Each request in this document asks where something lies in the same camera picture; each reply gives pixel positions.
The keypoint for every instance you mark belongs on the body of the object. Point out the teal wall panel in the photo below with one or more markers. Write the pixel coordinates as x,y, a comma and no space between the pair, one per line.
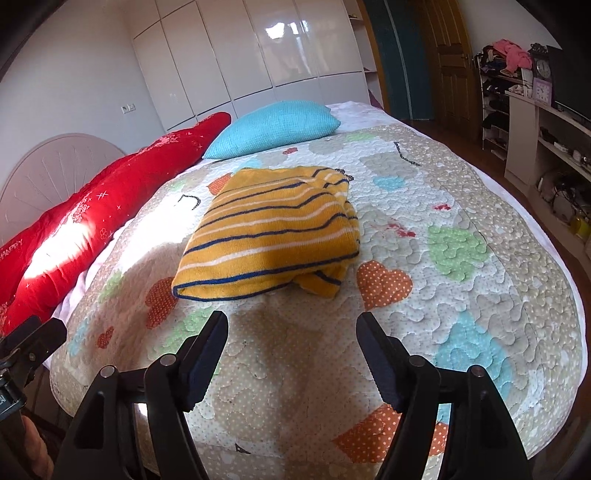
401,64

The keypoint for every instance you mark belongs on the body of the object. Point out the round pale headboard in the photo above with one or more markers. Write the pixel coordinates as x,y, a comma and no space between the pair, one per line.
51,166

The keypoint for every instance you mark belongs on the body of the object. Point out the ornate dark table clock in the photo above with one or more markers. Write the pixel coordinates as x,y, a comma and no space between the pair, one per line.
542,67

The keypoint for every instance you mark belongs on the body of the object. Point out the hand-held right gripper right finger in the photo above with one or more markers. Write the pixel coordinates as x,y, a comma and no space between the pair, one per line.
382,367

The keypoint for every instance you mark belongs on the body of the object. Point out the long red pillow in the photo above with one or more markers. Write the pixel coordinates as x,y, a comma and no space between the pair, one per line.
92,217

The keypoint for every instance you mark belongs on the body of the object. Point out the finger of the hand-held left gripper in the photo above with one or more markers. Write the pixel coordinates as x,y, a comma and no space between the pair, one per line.
34,339

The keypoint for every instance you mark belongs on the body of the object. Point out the light blue pillow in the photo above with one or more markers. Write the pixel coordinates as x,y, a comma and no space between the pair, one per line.
272,127

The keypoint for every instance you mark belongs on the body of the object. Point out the person's left forearm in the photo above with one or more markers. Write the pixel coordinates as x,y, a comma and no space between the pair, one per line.
37,447

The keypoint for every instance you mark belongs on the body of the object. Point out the pink cloth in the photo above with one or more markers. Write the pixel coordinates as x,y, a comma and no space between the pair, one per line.
512,55

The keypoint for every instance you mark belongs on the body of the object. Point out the wall switch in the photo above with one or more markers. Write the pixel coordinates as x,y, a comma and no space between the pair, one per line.
128,108

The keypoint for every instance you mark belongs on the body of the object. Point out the shoe rack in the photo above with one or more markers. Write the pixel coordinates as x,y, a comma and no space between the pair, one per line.
496,106

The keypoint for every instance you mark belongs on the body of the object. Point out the wooden door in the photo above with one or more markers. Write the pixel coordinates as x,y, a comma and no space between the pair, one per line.
452,69

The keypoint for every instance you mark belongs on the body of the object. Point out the open corner shelf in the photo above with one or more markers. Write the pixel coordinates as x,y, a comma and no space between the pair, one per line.
367,60

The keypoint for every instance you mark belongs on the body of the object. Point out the yellow striped sweater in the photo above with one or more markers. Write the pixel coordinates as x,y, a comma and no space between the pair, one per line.
272,226

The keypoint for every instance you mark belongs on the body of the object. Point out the purple table clock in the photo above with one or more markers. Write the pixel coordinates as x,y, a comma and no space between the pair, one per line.
542,91

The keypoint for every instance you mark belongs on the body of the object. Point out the black television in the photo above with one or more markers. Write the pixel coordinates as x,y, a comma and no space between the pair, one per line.
570,83

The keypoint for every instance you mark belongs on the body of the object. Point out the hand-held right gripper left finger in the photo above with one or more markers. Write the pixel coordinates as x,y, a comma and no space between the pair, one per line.
199,371

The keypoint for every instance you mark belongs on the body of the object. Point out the cream shelf unit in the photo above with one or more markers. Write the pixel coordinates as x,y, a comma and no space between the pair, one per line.
521,147

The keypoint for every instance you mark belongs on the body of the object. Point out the heart patterned quilt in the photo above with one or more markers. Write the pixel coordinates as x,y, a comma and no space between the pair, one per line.
438,286

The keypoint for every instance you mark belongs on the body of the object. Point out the glossy white wardrobe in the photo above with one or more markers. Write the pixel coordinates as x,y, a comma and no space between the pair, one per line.
258,50

